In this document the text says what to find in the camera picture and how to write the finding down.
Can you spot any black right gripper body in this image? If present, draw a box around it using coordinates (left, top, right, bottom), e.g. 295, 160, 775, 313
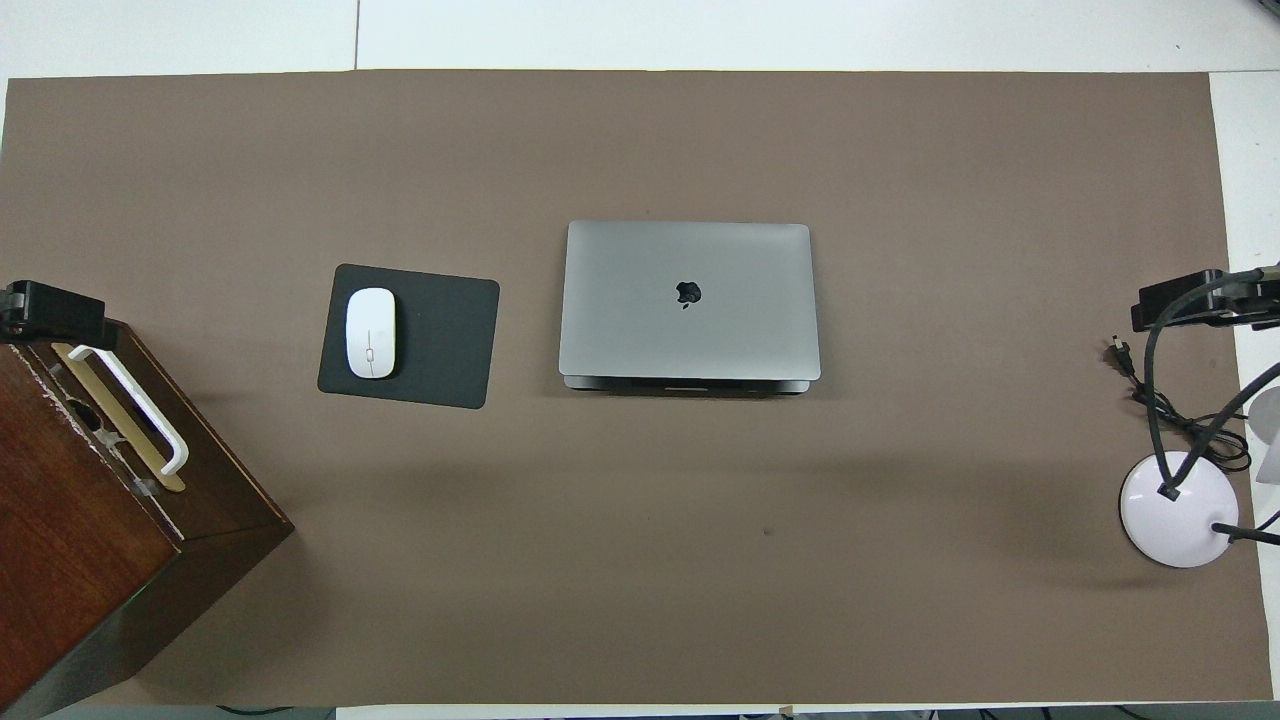
1225, 265, 1280, 329

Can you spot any silver grey laptop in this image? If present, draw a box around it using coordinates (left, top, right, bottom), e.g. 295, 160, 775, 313
558, 220, 822, 395

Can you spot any dark wooden box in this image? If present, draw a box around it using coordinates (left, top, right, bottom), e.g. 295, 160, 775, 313
0, 318, 295, 720

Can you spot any white desk lamp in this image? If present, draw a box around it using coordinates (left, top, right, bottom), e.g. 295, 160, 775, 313
1119, 388, 1280, 569

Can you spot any white computer mouse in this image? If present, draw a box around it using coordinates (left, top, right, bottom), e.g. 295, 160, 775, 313
345, 287, 397, 380

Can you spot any black mouse pad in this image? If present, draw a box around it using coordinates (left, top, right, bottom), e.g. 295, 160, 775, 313
317, 263, 501, 410

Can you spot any brown table mat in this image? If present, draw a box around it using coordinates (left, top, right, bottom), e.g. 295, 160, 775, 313
0, 70, 1273, 706

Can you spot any black lamp power cable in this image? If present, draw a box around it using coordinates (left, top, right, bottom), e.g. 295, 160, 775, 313
1110, 335, 1253, 473

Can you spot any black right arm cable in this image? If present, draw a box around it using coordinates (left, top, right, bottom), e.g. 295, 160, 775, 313
1143, 265, 1280, 501

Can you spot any white box handle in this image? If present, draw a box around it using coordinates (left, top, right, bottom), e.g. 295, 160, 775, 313
68, 343, 189, 477

